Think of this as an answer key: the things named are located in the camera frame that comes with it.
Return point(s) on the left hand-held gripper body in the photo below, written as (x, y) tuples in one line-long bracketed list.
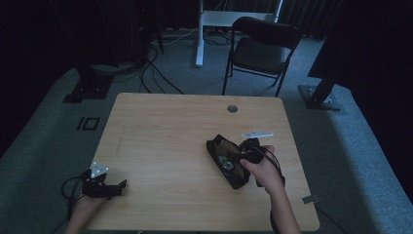
[(95, 183)]

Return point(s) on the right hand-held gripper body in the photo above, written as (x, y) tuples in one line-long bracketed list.
[(253, 151)]

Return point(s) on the person's right hand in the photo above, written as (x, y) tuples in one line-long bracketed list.
[(264, 172)]

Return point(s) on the person's left hand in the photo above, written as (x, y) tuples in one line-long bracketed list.
[(86, 206)]

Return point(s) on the small pale green item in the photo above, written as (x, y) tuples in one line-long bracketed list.
[(226, 163)]

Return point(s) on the grey tape piece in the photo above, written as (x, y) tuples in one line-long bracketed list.
[(310, 199)]

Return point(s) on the black stand with bolted base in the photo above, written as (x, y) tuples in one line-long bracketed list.
[(319, 96)]

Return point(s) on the black folding chair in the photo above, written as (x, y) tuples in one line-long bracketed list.
[(259, 52)]

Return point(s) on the black stand with flat base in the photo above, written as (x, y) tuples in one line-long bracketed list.
[(89, 84)]

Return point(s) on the dark curtain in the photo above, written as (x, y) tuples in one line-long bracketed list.
[(311, 16)]

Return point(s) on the white metal desk frame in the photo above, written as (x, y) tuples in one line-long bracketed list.
[(207, 22)]

